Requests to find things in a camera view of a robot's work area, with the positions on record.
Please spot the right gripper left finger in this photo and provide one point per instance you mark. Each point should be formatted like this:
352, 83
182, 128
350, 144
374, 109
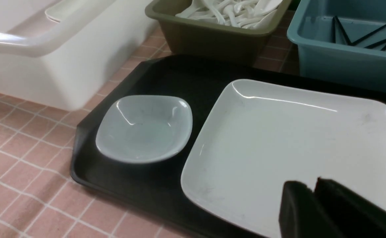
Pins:
302, 216

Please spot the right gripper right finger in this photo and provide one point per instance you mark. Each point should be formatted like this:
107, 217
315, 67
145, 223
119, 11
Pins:
352, 214

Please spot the large white square plate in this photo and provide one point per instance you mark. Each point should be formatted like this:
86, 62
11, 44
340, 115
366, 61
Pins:
259, 135

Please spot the small white bowl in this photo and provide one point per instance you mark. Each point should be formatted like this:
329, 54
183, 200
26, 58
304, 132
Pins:
144, 129

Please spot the top white plate in tub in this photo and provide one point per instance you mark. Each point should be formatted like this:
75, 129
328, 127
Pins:
63, 9

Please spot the black serving tray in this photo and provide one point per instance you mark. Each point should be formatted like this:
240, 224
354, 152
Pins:
155, 190

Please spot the blue plastic bin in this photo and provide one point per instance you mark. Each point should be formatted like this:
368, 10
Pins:
310, 30

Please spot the black chopstick in blue bin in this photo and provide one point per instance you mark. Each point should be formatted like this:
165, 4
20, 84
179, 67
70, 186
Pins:
368, 35

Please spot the white spoon right in bin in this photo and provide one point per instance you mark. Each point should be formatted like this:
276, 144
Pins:
264, 11

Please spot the white spoon in bin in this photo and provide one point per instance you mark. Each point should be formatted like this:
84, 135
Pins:
264, 11
195, 6

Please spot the olive green plastic bin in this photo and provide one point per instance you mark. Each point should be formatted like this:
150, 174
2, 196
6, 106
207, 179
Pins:
192, 37

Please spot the white spoon left in bin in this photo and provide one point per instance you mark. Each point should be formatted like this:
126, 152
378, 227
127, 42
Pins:
195, 6

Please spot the large white plastic tub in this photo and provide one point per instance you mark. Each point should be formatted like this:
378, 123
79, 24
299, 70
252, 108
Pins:
63, 64

